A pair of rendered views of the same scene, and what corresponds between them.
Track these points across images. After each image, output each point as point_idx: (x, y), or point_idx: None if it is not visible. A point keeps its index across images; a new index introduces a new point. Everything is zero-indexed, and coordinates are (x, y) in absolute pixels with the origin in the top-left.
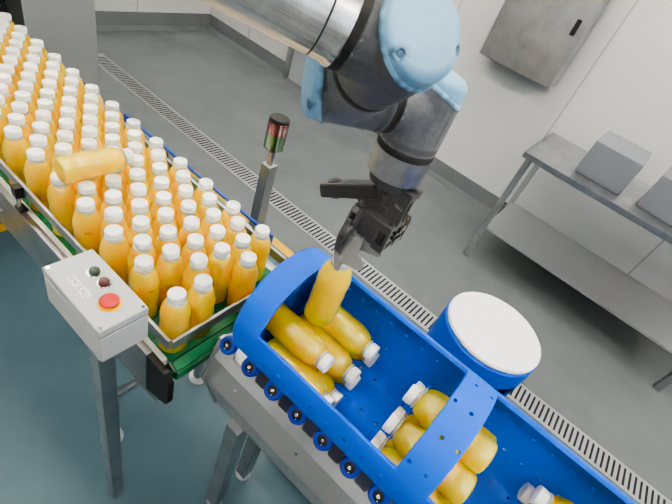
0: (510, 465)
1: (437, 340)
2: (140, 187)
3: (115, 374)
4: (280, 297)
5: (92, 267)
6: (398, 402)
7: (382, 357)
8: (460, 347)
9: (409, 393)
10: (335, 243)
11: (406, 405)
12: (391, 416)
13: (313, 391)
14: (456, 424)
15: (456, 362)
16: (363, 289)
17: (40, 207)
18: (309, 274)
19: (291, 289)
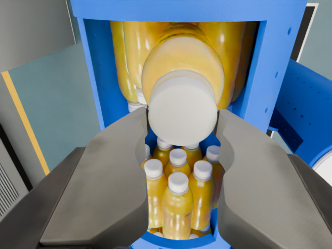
0: (216, 213)
1: (323, 125)
2: None
3: None
4: (88, 8)
5: None
6: (211, 135)
7: (236, 111)
8: (314, 159)
9: (171, 185)
10: (50, 174)
11: (213, 142)
12: (150, 171)
13: (98, 116)
14: (144, 248)
15: (217, 231)
16: (242, 106)
17: None
18: (159, 17)
19: (106, 15)
